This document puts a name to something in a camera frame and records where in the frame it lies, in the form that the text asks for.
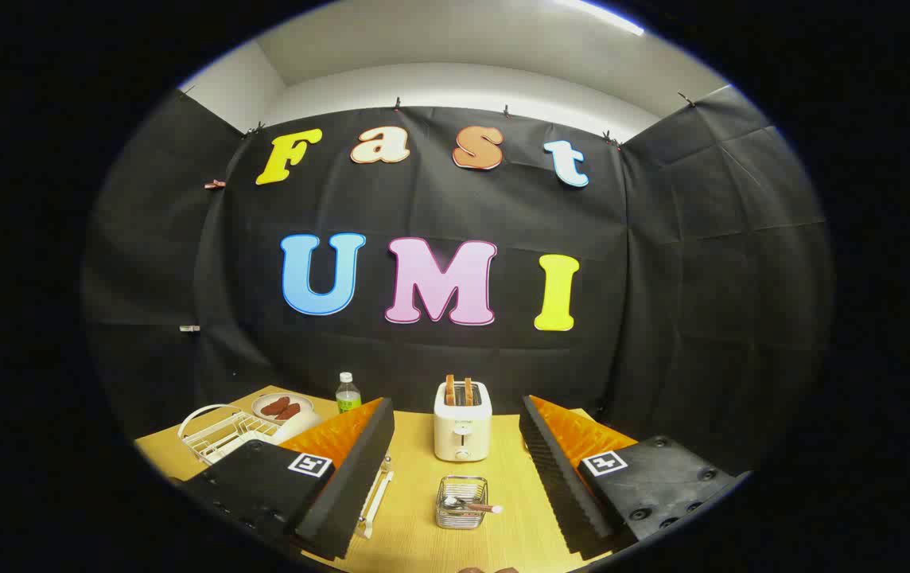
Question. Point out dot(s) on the green label drink bottle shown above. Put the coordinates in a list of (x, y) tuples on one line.
[(348, 398)]

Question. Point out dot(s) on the small white oval dish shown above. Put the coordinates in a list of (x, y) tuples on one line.
[(305, 403)]

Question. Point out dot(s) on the white toaster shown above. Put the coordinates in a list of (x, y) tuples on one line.
[(463, 422)]

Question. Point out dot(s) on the red sausage piece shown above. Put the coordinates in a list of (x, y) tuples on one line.
[(289, 412), (274, 406)]

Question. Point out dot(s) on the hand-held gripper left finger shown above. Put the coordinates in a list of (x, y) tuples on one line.
[(351, 485)]

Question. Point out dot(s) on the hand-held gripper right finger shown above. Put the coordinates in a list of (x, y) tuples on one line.
[(558, 485)]

